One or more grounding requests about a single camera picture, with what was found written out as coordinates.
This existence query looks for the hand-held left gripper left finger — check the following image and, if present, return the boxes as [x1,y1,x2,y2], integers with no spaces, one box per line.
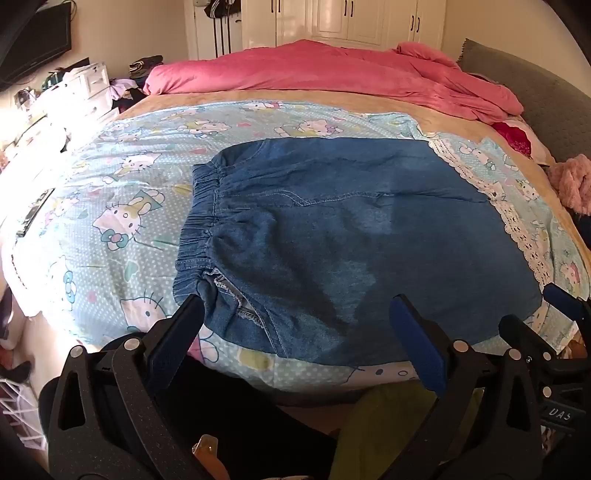
[48,294,219,480]

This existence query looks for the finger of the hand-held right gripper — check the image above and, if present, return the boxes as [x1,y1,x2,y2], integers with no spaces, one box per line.
[543,283,585,325]
[499,315,556,364]

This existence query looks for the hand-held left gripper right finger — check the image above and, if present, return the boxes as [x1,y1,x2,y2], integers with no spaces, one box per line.
[389,294,542,480]

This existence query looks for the blue denim jeans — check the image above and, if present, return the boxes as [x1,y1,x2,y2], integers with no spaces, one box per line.
[174,134,555,367]

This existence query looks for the person's black trousers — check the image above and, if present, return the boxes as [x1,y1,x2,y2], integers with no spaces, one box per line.
[154,353,340,480]

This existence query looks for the person's green jacket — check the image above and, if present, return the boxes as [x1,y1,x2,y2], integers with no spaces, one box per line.
[329,382,465,480]

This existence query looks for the pink fluffy cloth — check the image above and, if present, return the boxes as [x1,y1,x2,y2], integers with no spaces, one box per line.
[547,154,591,216]

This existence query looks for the cartoon printed blanket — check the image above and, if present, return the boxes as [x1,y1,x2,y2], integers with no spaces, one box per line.
[2,99,590,393]

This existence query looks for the red cloth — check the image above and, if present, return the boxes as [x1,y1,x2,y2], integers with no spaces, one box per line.
[491,117,537,158]

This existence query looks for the grey quilted headboard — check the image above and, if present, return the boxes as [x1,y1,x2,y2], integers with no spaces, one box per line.
[457,39,591,163]

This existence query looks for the white drawer unit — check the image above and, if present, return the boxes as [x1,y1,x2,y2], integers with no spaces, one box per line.
[64,62,112,121]

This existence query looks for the pile of dark clothes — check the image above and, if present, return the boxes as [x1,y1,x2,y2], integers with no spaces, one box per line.
[128,54,165,79]

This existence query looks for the pink duvet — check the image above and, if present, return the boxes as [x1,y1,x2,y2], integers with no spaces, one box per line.
[143,39,525,125]

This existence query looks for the white wardrobe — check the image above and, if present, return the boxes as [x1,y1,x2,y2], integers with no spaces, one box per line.
[242,0,447,51]

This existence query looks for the black television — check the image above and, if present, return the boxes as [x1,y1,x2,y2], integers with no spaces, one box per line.
[0,2,73,89]

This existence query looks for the hanging dark clothes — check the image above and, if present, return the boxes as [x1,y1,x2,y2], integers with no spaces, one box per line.
[203,0,243,22]

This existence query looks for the white wire basket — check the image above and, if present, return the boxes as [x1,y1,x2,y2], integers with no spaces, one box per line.
[0,375,48,445]

